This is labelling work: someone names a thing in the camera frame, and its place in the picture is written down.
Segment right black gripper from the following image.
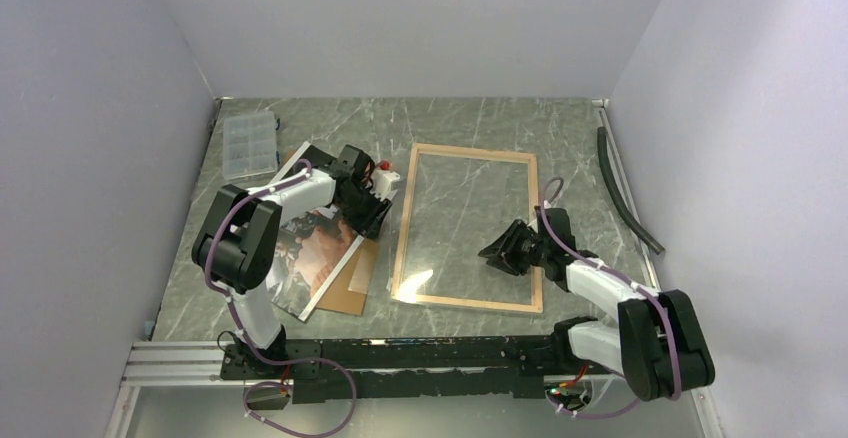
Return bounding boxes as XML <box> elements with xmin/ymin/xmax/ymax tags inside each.
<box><xmin>477</xmin><ymin>219</ymin><xmax>549</xmax><ymax>275</ymax></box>

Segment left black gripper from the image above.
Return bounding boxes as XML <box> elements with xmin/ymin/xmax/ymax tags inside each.
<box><xmin>337</xmin><ymin>184</ymin><xmax>394</xmax><ymax>243</ymax></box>

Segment glossy photo print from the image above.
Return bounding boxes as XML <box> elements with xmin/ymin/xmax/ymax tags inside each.
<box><xmin>265</xmin><ymin>142</ymin><xmax>399</xmax><ymax>322</ymax></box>

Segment white wooden picture frame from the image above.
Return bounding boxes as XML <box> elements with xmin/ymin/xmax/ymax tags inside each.
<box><xmin>390</xmin><ymin>143</ymin><xmax>544</xmax><ymax>314</ymax></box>

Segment clear acrylic sheet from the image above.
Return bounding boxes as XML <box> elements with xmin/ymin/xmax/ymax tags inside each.
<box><xmin>365</xmin><ymin>155</ymin><xmax>533</xmax><ymax>307</ymax></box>

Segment brown backing board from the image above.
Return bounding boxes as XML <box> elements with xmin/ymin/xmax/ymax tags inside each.
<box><xmin>278</xmin><ymin>150</ymin><xmax>382</xmax><ymax>318</ymax></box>

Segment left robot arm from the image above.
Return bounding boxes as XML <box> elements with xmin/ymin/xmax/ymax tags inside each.
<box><xmin>192</xmin><ymin>142</ymin><xmax>401</xmax><ymax>378</ymax></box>

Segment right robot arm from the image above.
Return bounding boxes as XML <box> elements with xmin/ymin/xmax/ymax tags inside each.
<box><xmin>478</xmin><ymin>207</ymin><xmax>716</xmax><ymax>401</ymax></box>

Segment clear plastic compartment box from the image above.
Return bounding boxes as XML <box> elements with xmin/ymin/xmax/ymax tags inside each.
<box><xmin>221</xmin><ymin>111</ymin><xmax>279</xmax><ymax>180</ymax></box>

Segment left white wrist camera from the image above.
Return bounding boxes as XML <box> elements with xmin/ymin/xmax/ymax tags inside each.
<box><xmin>371</xmin><ymin>161</ymin><xmax>403</xmax><ymax>200</ymax></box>

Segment black corrugated hose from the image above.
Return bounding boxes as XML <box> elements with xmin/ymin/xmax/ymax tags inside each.
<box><xmin>596</xmin><ymin>126</ymin><xmax>666</xmax><ymax>255</ymax></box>

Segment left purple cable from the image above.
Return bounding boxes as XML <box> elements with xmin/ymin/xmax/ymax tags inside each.
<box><xmin>201</xmin><ymin>158</ymin><xmax>360</xmax><ymax>436</ymax></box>

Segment aluminium extrusion rail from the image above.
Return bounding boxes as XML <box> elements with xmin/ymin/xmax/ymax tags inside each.
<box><xmin>106</xmin><ymin>341</ymin><xmax>725</xmax><ymax>437</ymax></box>

